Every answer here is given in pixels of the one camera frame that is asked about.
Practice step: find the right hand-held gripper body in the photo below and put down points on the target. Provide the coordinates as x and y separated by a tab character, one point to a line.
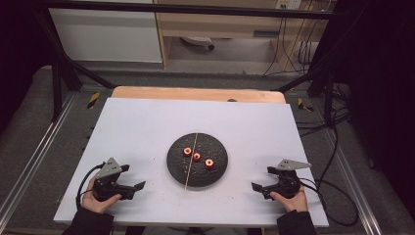
287	184

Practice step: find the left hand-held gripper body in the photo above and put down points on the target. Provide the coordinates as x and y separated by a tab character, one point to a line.
109	182

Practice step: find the black round textured plate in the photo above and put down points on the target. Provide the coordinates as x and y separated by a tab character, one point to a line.
177	169

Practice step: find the thin wooden skewer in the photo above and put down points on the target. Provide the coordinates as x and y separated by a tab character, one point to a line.
188	176

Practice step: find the red cored hawthorn fruit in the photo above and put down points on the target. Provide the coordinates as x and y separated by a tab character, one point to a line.
187	151
209	163
196	157

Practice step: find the person's right hand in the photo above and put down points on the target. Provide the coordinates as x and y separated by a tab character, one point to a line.
295	205

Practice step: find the person's left hand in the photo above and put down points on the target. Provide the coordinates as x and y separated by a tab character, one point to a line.
93	202

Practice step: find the wooden table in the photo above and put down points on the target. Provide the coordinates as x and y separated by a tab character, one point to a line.
195	94

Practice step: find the white cabinet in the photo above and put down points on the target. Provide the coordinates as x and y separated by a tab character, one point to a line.
104	36

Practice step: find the dark curtain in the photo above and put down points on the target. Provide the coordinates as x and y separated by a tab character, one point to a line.
381	81
19	58

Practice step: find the white caster foot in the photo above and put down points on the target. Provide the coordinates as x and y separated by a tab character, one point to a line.
197	40

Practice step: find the light wooden desk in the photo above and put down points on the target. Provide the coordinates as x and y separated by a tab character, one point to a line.
212	27

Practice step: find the aluminium floor rail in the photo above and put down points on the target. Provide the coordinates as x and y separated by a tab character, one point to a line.
355	186
36	153

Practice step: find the white wall socket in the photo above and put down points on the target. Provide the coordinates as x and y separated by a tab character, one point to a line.
288	4

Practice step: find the black metal frame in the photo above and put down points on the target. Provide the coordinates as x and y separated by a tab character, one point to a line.
195	9

